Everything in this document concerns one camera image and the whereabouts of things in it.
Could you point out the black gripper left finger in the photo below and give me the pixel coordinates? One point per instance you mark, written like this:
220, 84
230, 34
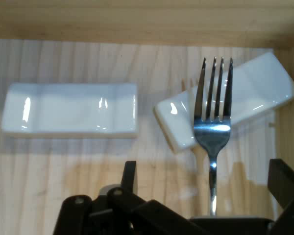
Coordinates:
112, 215

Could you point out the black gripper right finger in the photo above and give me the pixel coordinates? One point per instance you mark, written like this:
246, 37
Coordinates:
289, 191

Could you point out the silver metal fork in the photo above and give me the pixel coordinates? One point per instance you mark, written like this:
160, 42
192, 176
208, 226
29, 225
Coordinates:
212, 137

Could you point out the white ceramic cutlery rest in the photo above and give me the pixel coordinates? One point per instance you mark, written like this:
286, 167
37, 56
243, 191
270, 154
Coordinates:
259, 83
68, 110

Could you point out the wooden drawer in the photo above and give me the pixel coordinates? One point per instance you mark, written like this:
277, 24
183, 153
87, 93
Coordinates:
147, 19

